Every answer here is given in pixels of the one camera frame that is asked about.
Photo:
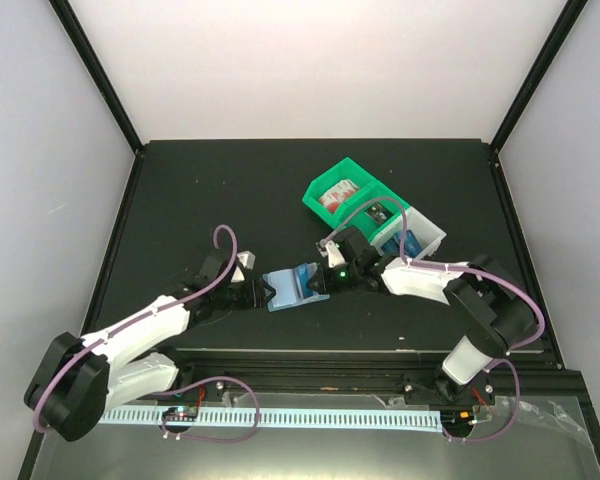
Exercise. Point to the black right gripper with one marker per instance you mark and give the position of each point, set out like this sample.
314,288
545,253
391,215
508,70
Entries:
326,284

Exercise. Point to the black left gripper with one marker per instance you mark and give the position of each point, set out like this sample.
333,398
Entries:
255,297

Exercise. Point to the blue leather card holder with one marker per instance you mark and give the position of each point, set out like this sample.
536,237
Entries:
287,294

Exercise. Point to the blue credit card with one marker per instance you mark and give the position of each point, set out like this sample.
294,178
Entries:
304,273

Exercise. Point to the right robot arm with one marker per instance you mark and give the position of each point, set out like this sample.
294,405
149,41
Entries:
499,317

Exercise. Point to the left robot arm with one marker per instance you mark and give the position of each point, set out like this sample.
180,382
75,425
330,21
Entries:
80,379

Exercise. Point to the blue card stack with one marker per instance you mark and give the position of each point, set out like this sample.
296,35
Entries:
412,247

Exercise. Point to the black card in bin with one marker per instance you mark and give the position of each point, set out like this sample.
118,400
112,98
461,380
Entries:
378,213

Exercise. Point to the red white card stack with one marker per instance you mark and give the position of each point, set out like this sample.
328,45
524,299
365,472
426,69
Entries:
337,194

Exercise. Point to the white plastic bin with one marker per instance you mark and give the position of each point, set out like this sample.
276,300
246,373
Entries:
427,232

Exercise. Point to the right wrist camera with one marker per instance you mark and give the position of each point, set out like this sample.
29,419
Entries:
334,258

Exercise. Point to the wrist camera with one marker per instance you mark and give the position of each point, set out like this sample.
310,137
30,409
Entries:
244,264
334,258

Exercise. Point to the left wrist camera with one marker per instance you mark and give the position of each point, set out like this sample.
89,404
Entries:
244,264

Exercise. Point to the black aluminium frame rail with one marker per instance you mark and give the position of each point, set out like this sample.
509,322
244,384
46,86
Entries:
419,381

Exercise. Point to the white slotted cable duct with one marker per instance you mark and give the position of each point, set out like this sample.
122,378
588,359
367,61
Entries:
394,420

